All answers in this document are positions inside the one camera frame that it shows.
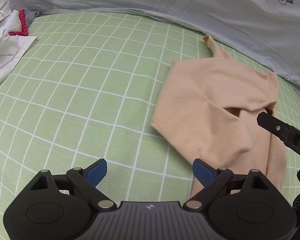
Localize beige long-sleeve shirt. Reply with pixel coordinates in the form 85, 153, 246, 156
151, 35, 287, 190

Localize green checked mat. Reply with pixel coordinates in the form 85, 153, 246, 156
0, 11, 300, 240

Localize grey carrot-print bedsheet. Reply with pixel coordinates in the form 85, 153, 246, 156
10, 0, 300, 93

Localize white crumpled garment pile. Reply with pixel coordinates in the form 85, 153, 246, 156
0, 0, 38, 84

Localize red trimmed white garment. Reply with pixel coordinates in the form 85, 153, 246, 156
8, 9, 29, 36

